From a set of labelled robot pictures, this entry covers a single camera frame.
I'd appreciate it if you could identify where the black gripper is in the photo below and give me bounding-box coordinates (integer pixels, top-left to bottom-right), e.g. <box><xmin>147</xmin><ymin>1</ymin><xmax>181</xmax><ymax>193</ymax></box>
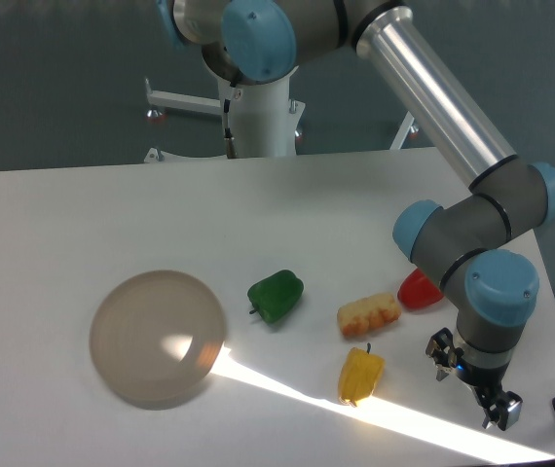
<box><xmin>425</xmin><ymin>328</ymin><xmax>523</xmax><ymax>431</ymax></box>

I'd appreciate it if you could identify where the red bell pepper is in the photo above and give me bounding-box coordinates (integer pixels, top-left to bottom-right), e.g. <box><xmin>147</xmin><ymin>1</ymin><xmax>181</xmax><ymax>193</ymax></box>
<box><xmin>397</xmin><ymin>269</ymin><xmax>444</xmax><ymax>310</ymax></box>

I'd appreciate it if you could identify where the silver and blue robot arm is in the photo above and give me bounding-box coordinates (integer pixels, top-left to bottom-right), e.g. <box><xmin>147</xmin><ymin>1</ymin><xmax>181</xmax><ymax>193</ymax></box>
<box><xmin>157</xmin><ymin>1</ymin><xmax>555</xmax><ymax>430</ymax></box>

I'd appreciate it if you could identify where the yellow bell pepper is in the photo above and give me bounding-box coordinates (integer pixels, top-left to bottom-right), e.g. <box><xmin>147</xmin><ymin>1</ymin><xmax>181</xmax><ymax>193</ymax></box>
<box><xmin>338</xmin><ymin>342</ymin><xmax>386</xmax><ymax>407</ymax></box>

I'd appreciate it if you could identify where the green bell pepper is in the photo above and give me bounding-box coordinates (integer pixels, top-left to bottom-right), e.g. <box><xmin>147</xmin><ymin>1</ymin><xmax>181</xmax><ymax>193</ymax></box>
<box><xmin>247</xmin><ymin>269</ymin><xmax>304</xmax><ymax>324</ymax></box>

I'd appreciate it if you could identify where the toy bread piece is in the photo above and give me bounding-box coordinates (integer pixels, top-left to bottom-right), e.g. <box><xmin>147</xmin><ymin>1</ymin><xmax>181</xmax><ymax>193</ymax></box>
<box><xmin>337</xmin><ymin>292</ymin><xmax>402</xmax><ymax>338</ymax></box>

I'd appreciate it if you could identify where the beige round plate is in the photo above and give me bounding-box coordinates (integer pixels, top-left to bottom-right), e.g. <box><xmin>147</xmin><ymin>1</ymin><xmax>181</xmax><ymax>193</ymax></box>
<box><xmin>89</xmin><ymin>270</ymin><xmax>227</xmax><ymax>410</ymax></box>

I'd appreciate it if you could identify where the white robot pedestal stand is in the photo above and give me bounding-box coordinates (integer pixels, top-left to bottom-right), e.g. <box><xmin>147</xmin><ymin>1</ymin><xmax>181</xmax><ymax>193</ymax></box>
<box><xmin>141</xmin><ymin>43</ymin><xmax>421</xmax><ymax>164</ymax></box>

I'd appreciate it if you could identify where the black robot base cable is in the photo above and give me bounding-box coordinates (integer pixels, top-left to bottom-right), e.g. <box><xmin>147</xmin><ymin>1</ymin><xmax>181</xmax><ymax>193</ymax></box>
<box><xmin>222</xmin><ymin>67</ymin><xmax>245</xmax><ymax>160</ymax></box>

